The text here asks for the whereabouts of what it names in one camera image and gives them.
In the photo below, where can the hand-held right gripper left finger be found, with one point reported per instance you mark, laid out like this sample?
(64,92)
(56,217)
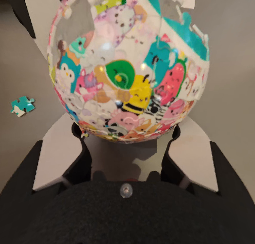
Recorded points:
(57,158)

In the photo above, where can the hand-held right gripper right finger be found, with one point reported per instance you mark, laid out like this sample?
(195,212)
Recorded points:
(195,158)

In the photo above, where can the teal puzzle piece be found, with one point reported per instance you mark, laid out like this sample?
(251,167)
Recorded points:
(22,105)

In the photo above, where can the colourful puzzle ball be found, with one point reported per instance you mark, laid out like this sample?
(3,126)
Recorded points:
(129,68)

